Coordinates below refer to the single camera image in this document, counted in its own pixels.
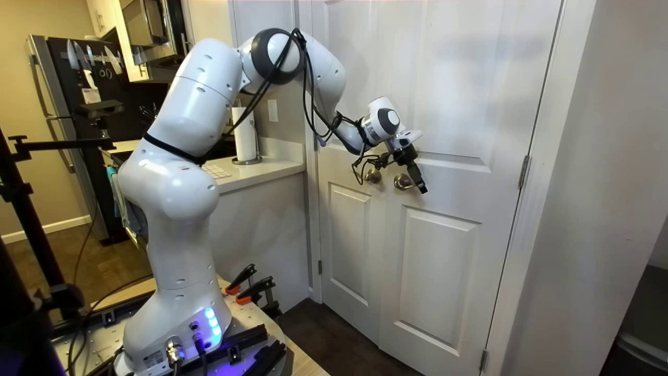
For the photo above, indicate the white paper towel roll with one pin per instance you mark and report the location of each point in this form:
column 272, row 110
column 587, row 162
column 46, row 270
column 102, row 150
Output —
column 242, row 139

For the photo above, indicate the white wall outlet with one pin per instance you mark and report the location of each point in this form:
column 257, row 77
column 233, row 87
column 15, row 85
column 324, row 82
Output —
column 272, row 109

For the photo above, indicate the white kitchen counter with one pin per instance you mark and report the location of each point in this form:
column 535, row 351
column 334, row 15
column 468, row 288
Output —
column 263, row 230

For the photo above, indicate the white panelled closet door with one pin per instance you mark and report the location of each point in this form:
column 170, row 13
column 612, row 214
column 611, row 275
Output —
column 452, row 263
column 352, row 243

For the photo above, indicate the teal hanging towel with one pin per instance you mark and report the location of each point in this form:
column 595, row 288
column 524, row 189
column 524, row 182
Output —
column 117, row 195

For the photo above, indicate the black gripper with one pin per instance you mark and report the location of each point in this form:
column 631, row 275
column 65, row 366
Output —
column 406, row 155

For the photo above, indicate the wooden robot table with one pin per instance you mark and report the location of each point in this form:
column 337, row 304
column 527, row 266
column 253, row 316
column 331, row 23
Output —
column 306, row 361

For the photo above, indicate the white double cabinet doors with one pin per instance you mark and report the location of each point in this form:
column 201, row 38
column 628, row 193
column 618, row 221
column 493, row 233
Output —
column 532, row 210

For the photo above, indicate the striped dish cloth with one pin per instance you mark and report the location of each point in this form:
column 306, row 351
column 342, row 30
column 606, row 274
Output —
column 222, row 169

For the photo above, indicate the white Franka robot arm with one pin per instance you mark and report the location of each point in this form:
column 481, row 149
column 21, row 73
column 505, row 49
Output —
column 173, row 210

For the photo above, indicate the black clamp with orange tip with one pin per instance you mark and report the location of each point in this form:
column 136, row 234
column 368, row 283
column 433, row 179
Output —
column 256, row 288
column 240, row 275

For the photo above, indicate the metal door hinge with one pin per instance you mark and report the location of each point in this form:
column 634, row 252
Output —
column 522, row 172
column 483, row 360
column 319, row 266

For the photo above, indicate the black tripod stand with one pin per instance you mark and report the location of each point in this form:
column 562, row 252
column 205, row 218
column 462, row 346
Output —
column 32, row 230

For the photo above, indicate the black mounting bracket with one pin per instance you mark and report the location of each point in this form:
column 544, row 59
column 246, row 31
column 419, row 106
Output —
column 272, row 358
column 240, row 340

